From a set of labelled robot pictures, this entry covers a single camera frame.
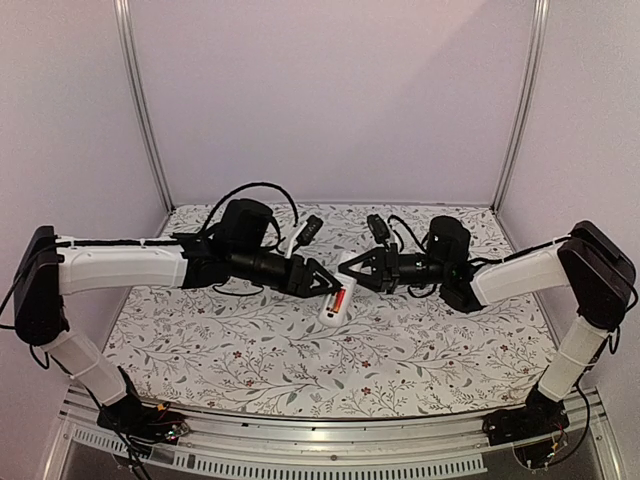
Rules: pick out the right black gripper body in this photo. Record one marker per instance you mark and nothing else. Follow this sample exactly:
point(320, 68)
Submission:
point(391, 268)

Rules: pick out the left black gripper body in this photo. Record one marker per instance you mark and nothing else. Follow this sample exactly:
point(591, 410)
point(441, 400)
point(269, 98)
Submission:
point(292, 288)

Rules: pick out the gold black battery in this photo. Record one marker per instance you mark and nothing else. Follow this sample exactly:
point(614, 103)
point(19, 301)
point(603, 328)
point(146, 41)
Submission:
point(333, 304)

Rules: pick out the red battery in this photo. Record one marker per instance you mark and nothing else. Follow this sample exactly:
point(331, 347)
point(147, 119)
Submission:
point(342, 294)

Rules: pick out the white remote control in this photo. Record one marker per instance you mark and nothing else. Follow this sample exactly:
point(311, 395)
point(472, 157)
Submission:
point(334, 320)

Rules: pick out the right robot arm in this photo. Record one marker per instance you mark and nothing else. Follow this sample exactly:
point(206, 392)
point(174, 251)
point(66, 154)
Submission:
point(601, 277)

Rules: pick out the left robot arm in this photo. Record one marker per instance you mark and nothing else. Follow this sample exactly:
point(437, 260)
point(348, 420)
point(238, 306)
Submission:
point(53, 267)

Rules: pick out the floral patterned table mat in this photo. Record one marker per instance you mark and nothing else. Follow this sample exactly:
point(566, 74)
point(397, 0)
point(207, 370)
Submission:
point(243, 349)

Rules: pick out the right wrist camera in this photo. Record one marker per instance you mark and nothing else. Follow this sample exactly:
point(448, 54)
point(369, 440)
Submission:
point(379, 229)

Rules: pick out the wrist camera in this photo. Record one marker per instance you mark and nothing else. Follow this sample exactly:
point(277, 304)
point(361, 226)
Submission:
point(379, 229)
point(309, 230)

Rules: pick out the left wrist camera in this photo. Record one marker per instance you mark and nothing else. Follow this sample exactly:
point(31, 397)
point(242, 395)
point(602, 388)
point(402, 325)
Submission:
point(309, 230)

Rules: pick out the front aluminium rail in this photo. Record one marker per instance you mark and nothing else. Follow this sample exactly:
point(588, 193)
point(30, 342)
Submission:
point(230, 445)

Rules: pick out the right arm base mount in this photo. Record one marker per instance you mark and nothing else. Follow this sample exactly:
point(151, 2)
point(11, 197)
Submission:
point(537, 417)

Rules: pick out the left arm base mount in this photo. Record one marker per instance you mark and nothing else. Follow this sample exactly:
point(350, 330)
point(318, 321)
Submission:
point(131, 418)

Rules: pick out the right aluminium frame post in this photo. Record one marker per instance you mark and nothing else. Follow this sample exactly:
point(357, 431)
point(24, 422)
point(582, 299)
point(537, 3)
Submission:
point(525, 100)

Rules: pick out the aluminium frame post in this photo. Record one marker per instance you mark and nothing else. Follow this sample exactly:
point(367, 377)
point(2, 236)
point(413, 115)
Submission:
point(525, 100)
point(133, 72)

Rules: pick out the left aluminium frame post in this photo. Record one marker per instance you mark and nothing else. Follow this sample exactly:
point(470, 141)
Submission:
point(133, 72)

